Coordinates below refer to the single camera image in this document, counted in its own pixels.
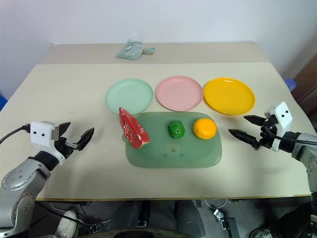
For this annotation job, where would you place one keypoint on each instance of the small green crumpled wrapper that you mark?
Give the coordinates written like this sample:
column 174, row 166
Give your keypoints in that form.
column 149, row 50

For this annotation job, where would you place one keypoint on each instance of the yellow round plate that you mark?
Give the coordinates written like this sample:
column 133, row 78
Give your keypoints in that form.
column 229, row 95

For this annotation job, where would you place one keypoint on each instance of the red watermelon slice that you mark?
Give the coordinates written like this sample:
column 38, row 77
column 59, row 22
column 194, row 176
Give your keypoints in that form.
column 133, row 129

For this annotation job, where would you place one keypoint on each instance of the light green round plate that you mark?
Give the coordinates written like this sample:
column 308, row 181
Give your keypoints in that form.
column 128, row 95

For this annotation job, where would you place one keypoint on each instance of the blue plastic container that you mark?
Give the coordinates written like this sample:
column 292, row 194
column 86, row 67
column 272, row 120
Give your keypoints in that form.
column 2, row 101

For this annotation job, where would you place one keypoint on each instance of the brown wooden cabinet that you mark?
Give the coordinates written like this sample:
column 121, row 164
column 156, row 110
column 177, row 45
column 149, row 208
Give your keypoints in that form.
column 308, row 81

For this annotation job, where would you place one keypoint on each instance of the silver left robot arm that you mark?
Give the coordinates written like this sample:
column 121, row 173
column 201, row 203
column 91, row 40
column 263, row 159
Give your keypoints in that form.
column 22, row 173

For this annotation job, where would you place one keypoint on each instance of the clear plastic bag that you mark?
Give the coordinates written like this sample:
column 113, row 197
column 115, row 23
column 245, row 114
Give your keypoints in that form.
column 128, row 50

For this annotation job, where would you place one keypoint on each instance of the orange fruit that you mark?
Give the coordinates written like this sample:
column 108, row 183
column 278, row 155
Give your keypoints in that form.
column 205, row 129

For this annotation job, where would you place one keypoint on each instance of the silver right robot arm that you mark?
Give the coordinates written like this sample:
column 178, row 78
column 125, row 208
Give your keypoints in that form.
column 304, row 151

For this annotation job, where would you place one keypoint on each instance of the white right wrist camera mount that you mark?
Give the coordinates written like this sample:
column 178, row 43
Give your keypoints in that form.
column 283, row 115

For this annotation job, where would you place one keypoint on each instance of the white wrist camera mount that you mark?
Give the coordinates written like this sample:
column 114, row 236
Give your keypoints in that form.
column 283, row 115
column 40, row 132

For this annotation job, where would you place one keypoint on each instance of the green vegetable toy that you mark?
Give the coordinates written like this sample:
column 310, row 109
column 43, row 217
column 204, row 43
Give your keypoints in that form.
column 176, row 129

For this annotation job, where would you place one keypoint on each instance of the blue plastic stool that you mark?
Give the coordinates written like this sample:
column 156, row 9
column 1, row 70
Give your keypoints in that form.
column 291, row 84

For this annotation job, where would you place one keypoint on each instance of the green rectangular tray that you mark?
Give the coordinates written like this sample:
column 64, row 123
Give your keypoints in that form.
column 173, row 155

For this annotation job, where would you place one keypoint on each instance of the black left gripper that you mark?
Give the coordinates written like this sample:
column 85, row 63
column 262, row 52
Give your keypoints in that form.
column 64, row 146

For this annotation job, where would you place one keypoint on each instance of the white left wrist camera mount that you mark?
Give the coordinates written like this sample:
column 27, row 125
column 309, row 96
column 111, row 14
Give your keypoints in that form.
column 40, row 132

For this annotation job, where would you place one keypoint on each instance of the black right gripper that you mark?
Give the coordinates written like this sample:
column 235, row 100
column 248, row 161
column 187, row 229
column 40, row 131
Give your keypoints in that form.
column 266, row 140

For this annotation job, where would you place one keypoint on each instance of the grey sneaker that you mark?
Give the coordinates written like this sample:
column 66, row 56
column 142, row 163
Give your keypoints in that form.
column 260, row 233

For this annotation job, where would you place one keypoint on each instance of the white sneaker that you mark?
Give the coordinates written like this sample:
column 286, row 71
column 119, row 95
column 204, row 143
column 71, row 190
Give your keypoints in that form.
column 66, row 223

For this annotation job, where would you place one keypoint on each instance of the pink round plate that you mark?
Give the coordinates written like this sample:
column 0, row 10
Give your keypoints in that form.
column 179, row 93

